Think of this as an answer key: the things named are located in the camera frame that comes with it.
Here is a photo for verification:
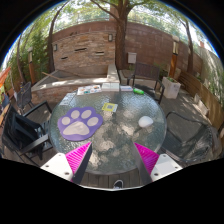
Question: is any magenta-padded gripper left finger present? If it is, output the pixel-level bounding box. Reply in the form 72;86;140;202
40;142;93;185

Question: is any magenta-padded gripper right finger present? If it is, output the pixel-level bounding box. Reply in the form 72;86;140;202
133;142;184;186

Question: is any white computer mouse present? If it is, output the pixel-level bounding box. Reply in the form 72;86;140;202
137;115;155;129

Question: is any purple paw-shaped mouse pad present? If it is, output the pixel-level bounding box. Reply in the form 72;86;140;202
57;106;104;142

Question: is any black metal armchair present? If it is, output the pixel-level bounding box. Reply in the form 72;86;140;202
1;100;54;164

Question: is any white licence plate sign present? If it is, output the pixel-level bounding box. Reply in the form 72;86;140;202
59;92;77;107

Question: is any yellow square card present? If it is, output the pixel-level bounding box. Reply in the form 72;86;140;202
101;102;119;113

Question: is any black mesh chair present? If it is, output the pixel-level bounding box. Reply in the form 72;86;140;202
15;81;36;111

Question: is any raised stone basin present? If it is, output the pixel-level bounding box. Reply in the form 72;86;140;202
31;63;121;104

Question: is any colourful picture sheet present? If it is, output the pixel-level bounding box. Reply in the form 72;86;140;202
76;84;102;96

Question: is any small pale booklet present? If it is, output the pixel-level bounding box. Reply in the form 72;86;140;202
119;85;134;92

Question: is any white book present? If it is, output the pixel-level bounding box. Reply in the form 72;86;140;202
101;82;120;92

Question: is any dark slatted garden chair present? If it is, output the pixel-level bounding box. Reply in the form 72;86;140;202
127;62;166;104

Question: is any large tree trunk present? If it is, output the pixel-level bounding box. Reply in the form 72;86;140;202
89;0;151;71

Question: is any dark wire garden chair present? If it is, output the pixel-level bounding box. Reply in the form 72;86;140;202
159;110;218;164

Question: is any grey wall utility box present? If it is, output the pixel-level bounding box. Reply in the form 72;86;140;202
127;51;138;64

